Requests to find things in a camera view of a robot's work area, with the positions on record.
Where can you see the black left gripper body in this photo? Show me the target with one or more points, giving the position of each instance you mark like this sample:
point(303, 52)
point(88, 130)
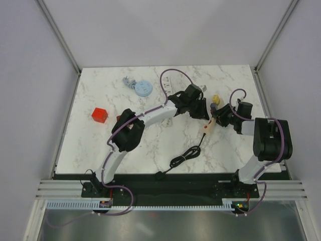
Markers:
point(196, 106)

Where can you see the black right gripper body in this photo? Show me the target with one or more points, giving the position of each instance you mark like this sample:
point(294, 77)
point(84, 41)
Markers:
point(232, 117)

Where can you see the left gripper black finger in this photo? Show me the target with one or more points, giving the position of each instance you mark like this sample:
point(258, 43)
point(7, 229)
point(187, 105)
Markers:
point(203, 106)
point(201, 115)

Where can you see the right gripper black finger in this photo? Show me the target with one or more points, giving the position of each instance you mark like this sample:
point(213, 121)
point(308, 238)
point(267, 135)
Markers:
point(225, 110)
point(222, 121)

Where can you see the grey plug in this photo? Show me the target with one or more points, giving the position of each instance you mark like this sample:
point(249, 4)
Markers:
point(213, 107)

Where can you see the yellow plug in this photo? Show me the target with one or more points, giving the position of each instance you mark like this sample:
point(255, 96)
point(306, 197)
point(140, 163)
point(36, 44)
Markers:
point(216, 99)

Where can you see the beige red power strip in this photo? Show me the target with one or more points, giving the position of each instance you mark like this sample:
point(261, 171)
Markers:
point(209, 126)

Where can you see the white power strip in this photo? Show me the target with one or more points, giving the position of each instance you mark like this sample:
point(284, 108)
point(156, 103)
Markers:
point(167, 86)

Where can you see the black plug with cable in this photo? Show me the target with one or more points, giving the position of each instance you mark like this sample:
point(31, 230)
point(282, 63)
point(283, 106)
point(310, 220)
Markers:
point(190, 153)

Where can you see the red socket cube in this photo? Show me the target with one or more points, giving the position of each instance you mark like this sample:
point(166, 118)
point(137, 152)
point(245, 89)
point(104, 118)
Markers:
point(100, 115)

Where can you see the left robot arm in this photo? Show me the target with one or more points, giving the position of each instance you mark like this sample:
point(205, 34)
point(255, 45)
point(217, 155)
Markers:
point(128, 130)

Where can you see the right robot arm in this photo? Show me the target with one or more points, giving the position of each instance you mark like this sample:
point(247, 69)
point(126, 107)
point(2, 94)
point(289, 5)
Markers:
point(271, 139)

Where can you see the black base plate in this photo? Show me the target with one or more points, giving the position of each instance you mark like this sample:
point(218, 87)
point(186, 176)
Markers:
point(173, 189)

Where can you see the right aluminium frame post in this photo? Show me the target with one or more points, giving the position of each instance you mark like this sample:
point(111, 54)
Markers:
point(276, 34)

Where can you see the aluminium frame post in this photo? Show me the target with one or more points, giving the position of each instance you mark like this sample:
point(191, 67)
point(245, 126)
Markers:
point(276, 34)
point(61, 40)

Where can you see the aluminium front rail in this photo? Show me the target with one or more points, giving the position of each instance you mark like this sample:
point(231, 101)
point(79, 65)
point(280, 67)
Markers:
point(270, 190)

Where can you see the left aluminium frame post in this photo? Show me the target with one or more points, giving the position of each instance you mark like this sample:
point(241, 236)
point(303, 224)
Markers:
point(61, 40)

